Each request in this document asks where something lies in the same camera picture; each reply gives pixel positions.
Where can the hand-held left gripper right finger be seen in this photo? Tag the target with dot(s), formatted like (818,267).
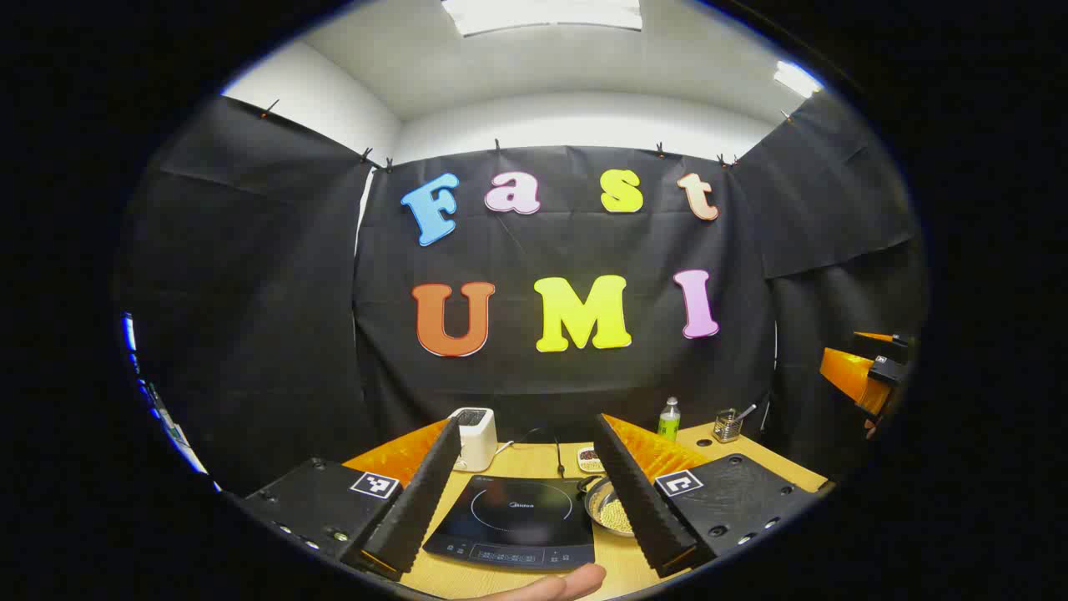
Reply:
(638,492)

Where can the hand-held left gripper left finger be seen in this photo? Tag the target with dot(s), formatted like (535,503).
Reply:
(421,492)

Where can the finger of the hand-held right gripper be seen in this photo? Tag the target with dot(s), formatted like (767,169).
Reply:
(847,374)

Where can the pile of soybeans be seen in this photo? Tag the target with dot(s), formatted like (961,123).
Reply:
(616,517)

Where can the black induction cooktop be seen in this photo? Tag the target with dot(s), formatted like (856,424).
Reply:
(517,526)

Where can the white divided plate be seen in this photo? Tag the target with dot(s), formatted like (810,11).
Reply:
(589,459)

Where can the green label bottle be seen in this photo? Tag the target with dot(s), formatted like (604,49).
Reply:
(669,421)

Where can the white toaster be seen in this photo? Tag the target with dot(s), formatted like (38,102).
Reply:
(477,438)

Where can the metal spoon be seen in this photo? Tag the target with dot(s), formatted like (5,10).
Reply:
(747,411)

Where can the ceiling light panel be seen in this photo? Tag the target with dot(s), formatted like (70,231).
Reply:
(542,12)

